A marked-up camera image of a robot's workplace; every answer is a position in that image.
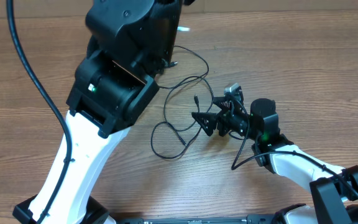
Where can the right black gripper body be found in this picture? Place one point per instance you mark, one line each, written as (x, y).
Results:
(240, 122)

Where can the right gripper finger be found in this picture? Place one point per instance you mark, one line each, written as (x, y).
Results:
(223, 103)
(207, 121)

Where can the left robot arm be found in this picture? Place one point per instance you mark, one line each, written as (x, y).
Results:
(131, 42)

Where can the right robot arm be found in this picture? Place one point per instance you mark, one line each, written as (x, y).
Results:
(334, 189)

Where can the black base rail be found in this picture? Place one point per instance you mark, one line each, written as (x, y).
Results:
(250, 219)

